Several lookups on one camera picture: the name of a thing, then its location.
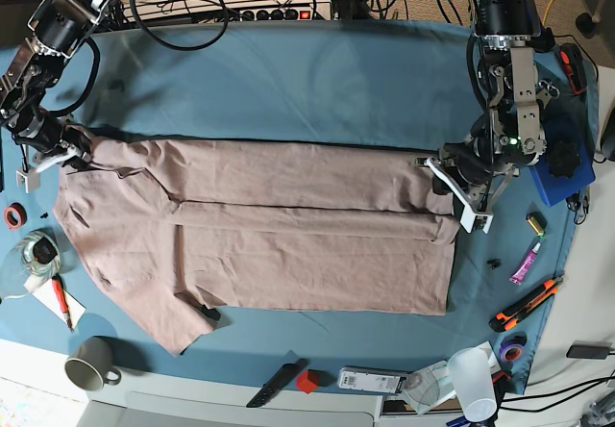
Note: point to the clear plastic packaging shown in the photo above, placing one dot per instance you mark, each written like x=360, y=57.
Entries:
x=428, y=388

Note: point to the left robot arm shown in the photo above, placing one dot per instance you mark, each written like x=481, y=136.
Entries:
x=509, y=133

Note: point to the white power strip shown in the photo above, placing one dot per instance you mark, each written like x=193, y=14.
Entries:
x=272, y=14

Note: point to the grey ceramic mug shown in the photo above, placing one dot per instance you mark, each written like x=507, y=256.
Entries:
x=90, y=366

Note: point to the blue table cloth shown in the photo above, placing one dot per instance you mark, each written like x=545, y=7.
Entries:
x=372, y=85

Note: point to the white paper note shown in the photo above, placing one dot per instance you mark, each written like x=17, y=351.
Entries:
x=47, y=296

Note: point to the white barcode box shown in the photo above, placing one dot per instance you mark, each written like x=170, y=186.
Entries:
x=371, y=380

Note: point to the red pen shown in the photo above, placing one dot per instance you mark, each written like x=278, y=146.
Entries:
x=58, y=289

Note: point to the small black clip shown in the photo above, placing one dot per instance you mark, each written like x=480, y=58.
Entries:
x=494, y=263

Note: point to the red tape roll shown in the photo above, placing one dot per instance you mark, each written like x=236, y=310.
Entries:
x=14, y=216

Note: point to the black folding knife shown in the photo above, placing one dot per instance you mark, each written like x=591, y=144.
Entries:
x=284, y=376

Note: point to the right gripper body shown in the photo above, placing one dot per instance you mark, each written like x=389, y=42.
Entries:
x=44, y=140

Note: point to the blue box with black knob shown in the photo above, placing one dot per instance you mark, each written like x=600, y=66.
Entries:
x=566, y=167

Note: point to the red black tool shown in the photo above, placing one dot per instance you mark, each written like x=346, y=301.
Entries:
x=571, y=60

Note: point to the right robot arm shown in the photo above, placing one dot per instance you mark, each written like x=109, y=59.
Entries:
x=59, y=29

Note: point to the translucent plastic cup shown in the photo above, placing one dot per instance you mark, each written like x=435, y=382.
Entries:
x=469, y=371

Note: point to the yellow black battery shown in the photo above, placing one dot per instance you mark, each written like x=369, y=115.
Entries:
x=538, y=223

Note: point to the pink T-shirt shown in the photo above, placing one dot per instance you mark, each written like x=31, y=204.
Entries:
x=168, y=229

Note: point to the red cube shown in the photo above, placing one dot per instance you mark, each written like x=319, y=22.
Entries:
x=308, y=381

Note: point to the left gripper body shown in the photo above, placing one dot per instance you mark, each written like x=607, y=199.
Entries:
x=477, y=177

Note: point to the purple tape roll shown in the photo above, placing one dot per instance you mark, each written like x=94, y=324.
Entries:
x=512, y=349

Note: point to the purple glue tube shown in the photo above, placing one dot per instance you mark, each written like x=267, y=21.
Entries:
x=523, y=268

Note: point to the black phone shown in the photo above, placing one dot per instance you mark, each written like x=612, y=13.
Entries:
x=589, y=351

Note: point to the orange utility knife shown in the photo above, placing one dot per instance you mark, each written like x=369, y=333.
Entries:
x=520, y=310

